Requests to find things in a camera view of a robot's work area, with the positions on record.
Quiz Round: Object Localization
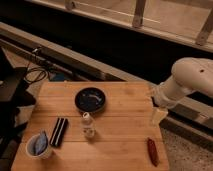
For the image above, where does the black cable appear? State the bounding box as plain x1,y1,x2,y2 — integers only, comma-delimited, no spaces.
23,49,53,84

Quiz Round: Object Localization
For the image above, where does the black equipment stand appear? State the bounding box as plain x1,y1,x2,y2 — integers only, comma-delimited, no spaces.
0,46,37,158

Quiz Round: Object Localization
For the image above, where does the black round plate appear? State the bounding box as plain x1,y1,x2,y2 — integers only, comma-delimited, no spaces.
75,87,106,113

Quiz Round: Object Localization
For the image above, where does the wooden table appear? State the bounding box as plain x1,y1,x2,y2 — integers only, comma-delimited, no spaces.
11,82,169,171

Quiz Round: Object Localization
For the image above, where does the blue crumpled cloth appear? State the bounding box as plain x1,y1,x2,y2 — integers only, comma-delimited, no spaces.
34,131,48,155

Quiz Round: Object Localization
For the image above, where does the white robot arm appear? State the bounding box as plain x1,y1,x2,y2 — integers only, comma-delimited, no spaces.
151,57,213,125

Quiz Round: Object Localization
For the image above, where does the clear plastic bottle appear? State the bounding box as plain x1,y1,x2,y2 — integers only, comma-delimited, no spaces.
81,112,95,139

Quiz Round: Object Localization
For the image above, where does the black striped rectangular box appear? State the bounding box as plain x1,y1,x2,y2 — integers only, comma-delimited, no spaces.
49,118,68,147

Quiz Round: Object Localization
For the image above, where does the white cup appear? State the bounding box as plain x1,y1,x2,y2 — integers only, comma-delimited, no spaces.
26,133,52,159

